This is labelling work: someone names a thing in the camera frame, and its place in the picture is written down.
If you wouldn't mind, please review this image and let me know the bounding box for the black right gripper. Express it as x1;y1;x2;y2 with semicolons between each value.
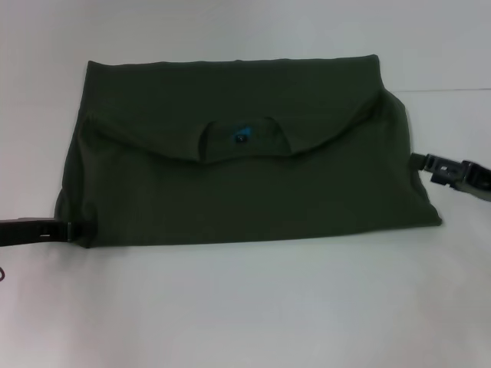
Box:
420;151;491;203

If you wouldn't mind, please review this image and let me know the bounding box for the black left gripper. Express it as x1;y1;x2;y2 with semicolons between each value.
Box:
0;216;97;247

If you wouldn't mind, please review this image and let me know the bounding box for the dark green FREE T-shirt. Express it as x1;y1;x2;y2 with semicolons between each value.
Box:
53;53;445;249

